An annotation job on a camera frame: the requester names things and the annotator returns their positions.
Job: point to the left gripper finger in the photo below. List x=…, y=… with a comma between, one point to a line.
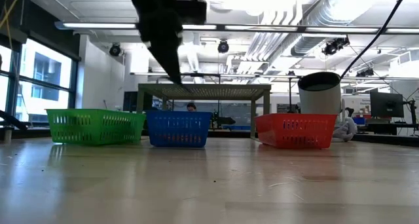
x=168, y=58

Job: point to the green plastic basket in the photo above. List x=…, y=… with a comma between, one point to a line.
x=95, y=114

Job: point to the black background robot arm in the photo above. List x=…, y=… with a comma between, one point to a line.
x=226, y=120

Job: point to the black background desk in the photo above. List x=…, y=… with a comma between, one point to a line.
x=386, y=127

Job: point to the person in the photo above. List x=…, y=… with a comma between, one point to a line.
x=192, y=107

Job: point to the black screen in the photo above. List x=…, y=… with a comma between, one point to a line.
x=131, y=101

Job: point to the blue plastic basket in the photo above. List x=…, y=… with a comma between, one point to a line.
x=178, y=116

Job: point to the long ceiling light bar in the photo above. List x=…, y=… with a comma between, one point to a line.
x=98, y=25

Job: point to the large black-framed window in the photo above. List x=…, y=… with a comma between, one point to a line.
x=46, y=67

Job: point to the red plastic basket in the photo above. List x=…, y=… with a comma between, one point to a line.
x=294, y=117

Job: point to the white round cup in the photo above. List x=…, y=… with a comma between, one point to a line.
x=320, y=99

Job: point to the black ceiling spotlight cluster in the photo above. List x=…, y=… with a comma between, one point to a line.
x=334, y=46

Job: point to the black slanted bar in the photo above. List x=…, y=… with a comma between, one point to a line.
x=14, y=120

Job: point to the crumpled white plastic bag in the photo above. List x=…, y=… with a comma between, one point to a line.
x=347, y=129

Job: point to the black computer monitor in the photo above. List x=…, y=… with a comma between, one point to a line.
x=386, y=104

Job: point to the silver ventilation duct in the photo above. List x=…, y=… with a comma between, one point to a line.
x=327, y=11

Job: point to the small grey post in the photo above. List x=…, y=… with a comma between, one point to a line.
x=7, y=135

